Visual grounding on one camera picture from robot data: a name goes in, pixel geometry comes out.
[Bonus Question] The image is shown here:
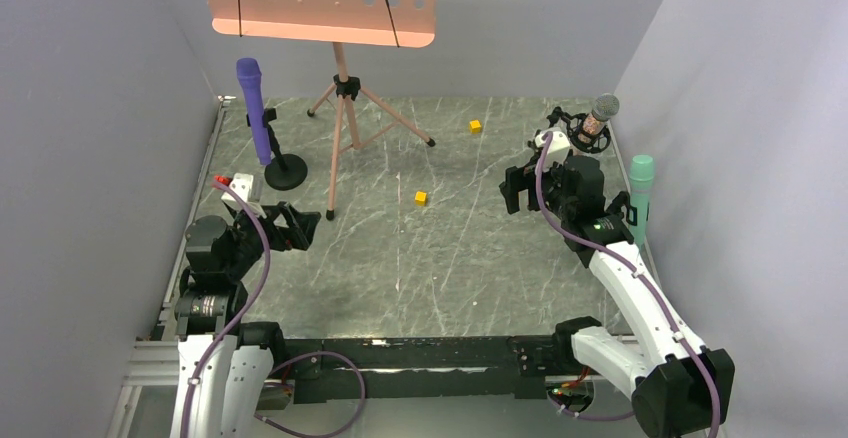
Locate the black round-base microphone stand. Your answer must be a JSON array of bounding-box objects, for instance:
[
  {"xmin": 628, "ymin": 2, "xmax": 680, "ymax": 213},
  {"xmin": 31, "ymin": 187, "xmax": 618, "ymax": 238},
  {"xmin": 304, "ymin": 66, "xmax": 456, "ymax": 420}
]
[{"xmin": 263, "ymin": 108, "xmax": 308, "ymax": 191}]

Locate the black tripod shock-mount stand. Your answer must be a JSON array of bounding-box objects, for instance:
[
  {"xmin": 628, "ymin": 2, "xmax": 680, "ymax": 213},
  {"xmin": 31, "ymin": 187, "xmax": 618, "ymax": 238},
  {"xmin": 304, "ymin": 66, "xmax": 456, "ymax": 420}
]
[{"xmin": 528, "ymin": 107, "xmax": 611, "ymax": 158}]

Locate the teal green microphone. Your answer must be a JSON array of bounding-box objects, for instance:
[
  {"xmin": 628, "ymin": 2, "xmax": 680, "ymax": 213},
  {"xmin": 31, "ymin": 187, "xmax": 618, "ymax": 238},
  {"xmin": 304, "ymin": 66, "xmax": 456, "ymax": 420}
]
[{"xmin": 628, "ymin": 154, "xmax": 655, "ymax": 247}]

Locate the purple microphone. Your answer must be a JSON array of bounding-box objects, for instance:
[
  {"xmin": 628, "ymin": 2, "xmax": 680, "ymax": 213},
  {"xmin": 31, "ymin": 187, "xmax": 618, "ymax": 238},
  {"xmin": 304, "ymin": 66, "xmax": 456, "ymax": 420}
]
[{"xmin": 236, "ymin": 57, "xmax": 272, "ymax": 166}]

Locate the black clip stand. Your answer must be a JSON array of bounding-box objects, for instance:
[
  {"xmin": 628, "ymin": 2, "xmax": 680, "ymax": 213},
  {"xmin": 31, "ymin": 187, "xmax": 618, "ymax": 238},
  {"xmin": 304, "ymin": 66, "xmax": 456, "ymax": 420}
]
[{"xmin": 606, "ymin": 191, "xmax": 637, "ymax": 225}]

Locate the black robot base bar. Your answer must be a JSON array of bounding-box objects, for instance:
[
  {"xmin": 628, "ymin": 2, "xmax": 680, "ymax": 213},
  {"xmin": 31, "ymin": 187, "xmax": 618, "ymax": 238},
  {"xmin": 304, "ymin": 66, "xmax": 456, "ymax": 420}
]
[{"xmin": 221, "ymin": 332, "xmax": 598, "ymax": 404}]

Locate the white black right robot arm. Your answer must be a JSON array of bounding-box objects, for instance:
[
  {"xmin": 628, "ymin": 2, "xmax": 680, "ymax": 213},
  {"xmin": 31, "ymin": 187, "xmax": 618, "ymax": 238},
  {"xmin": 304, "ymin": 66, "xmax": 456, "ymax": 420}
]
[{"xmin": 353, "ymin": 152, "xmax": 735, "ymax": 437}]

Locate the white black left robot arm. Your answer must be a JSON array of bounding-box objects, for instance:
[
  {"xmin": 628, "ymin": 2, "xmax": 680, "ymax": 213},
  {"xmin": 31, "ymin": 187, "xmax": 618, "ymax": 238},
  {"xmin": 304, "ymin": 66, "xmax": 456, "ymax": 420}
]
[{"xmin": 170, "ymin": 203, "xmax": 301, "ymax": 437}]

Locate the pink music stand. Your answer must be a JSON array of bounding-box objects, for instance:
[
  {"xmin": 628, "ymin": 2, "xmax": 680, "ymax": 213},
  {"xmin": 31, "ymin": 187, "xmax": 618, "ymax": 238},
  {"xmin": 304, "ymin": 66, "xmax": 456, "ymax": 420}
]
[{"xmin": 206, "ymin": 0, "xmax": 436, "ymax": 220}]

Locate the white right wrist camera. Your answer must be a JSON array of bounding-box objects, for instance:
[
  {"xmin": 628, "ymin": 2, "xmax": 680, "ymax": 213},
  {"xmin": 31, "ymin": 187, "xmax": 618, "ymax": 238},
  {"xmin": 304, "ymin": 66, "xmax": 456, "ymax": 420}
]
[{"xmin": 533, "ymin": 127, "xmax": 571, "ymax": 170}]

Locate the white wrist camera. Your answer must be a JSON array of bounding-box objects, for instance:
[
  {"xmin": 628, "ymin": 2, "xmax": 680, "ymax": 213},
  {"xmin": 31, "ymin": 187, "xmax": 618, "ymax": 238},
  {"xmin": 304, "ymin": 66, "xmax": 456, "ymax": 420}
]
[
  {"xmin": 214, "ymin": 173, "xmax": 262, "ymax": 215},
  {"xmin": 533, "ymin": 127, "xmax": 571, "ymax": 170}
]

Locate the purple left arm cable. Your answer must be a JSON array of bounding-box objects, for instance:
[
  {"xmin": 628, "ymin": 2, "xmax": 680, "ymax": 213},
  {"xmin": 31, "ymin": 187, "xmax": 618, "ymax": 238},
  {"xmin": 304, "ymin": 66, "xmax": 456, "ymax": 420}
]
[{"xmin": 180, "ymin": 179, "xmax": 367, "ymax": 438}]

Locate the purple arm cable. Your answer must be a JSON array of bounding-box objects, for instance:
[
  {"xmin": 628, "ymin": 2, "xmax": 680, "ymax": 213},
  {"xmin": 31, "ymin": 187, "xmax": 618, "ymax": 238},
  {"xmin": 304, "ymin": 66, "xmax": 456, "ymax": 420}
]
[
  {"xmin": 180, "ymin": 179, "xmax": 367, "ymax": 438},
  {"xmin": 535, "ymin": 131, "xmax": 722, "ymax": 438}
]

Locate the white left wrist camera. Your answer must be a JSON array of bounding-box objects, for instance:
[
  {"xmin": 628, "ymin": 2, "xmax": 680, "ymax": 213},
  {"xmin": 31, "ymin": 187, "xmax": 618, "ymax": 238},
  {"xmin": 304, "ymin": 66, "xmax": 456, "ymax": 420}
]
[{"xmin": 214, "ymin": 173, "xmax": 262, "ymax": 215}]

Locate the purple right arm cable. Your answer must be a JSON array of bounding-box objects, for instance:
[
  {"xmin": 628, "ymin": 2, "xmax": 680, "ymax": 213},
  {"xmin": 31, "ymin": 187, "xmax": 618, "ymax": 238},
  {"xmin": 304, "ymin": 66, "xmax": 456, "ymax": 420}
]
[{"xmin": 535, "ymin": 131, "xmax": 722, "ymax": 438}]

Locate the aluminium table edge rail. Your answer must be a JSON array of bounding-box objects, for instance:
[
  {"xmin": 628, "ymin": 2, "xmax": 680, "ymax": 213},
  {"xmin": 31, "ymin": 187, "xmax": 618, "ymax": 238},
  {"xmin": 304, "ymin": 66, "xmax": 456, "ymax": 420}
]
[{"xmin": 148, "ymin": 95, "xmax": 235, "ymax": 341}]

